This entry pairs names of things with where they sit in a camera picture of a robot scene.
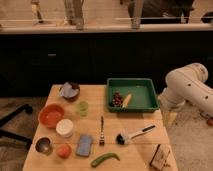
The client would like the dark purple grape bunch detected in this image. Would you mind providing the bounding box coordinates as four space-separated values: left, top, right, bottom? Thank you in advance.
112 92 123 107

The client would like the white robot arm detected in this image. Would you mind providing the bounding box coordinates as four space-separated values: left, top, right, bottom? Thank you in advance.
159 63 213 116

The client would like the dark bowl with cloth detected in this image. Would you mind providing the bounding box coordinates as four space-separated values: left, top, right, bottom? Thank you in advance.
59 82 80 102

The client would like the red bowl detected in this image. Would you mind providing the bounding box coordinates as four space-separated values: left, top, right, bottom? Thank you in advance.
38 104 64 128

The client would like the small metal bowl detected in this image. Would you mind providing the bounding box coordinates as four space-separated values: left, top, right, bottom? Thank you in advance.
35 137 52 155

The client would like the green plastic tray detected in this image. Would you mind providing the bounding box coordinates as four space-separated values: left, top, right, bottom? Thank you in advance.
106 78 159 113

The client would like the yellow corn cob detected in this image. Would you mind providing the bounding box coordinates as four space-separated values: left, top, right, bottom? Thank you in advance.
122 94 132 108

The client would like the small green cup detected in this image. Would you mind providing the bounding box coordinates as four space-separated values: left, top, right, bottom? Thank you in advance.
78 101 88 116

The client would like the metal fork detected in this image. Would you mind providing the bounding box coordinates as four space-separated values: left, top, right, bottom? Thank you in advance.
99 116 105 146

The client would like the black white dish brush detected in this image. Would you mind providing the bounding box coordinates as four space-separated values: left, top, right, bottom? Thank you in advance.
116 125 155 145

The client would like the blue sponge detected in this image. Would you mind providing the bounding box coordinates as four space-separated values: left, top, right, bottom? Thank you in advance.
76 135 93 157

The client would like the green chili pepper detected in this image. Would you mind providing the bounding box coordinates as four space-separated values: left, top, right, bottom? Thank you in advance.
90 153 120 168

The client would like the orange tomato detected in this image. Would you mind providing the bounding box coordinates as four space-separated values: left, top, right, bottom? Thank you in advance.
56 144 71 159

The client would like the black office chair base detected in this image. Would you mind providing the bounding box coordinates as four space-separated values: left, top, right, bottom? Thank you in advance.
0 104 33 150

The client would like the brown chocolate bar packet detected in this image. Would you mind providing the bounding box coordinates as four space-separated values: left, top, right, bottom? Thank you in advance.
149 144 170 171

